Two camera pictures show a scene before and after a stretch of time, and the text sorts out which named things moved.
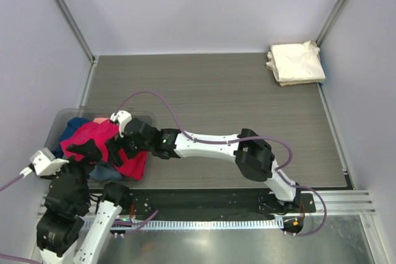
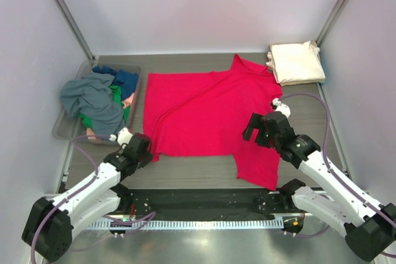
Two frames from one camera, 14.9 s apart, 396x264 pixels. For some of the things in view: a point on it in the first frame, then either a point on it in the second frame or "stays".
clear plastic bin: [59, 116] → [67, 128]
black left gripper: [90, 151] → [147, 157]
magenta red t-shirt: [129, 164] → [205, 114]
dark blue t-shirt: [71, 126] → [127, 81]
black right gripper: [114, 145] → [256, 122]
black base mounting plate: [216, 203] stays
